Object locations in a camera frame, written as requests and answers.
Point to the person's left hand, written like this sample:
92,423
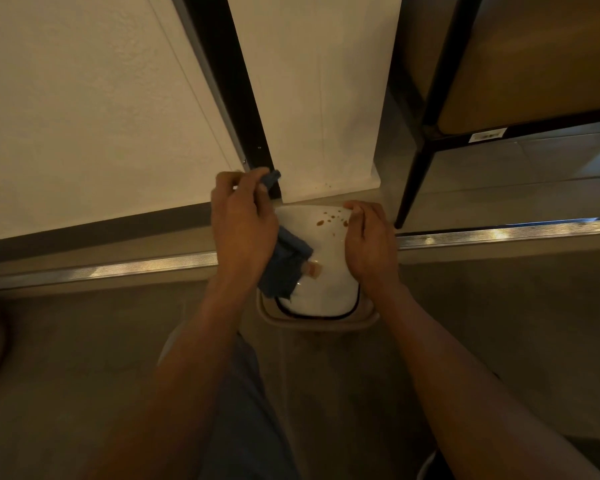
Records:
242,239

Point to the brown bench with sticker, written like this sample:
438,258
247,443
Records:
525,69

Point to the person's right black shoe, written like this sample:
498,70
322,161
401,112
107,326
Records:
437,467

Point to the person's left forearm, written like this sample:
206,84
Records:
170,394

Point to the grey baseboard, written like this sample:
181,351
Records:
95,232

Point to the black wall post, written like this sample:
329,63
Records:
230,84

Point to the metal floor threshold strip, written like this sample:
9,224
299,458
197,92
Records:
105,269

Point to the dark blue cloth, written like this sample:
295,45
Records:
287,264

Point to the person's right forearm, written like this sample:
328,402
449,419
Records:
470,394

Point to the white sticker label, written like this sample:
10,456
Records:
487,135

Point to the person's right hand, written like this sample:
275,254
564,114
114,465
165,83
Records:
372,249

